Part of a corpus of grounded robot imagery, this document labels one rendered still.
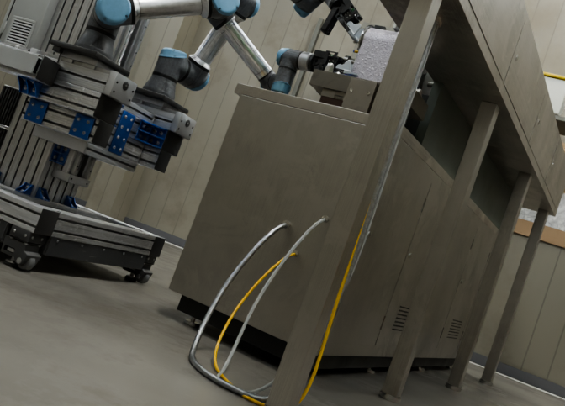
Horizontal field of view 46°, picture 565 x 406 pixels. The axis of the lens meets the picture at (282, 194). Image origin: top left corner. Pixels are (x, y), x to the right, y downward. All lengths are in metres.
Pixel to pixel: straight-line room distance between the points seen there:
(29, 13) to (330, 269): 1.92
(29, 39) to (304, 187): 1.39
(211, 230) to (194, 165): 4.34
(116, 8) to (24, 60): 0.39
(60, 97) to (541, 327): 4.30
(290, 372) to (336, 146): 0.89
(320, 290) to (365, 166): 0.32
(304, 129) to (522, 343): 3.83
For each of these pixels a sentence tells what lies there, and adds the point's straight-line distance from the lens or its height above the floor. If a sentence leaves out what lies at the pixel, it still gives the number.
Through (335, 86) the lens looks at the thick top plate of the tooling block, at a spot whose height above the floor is 0.98.
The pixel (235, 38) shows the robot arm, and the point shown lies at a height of 1.11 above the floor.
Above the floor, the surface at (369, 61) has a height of 1.16.
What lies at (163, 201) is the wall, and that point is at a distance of 6.82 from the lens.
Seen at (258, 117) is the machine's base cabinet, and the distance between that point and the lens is 2.44.
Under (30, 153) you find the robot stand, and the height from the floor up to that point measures 0.39.
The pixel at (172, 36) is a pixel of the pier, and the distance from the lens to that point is 6.96.
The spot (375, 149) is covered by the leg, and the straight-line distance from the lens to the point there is 1.65.
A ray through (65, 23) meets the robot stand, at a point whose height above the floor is 0.95.
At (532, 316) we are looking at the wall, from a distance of 5.82.
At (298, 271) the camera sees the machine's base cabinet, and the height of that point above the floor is 0.33.
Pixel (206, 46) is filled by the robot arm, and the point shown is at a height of 1.12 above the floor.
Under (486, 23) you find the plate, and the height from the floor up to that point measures 1.21.
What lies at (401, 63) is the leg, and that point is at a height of 0.92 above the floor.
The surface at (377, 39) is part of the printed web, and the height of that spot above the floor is 1.25.
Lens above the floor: 0.41
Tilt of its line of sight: 4 degrees up
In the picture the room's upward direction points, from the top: 20 degrees clockwise
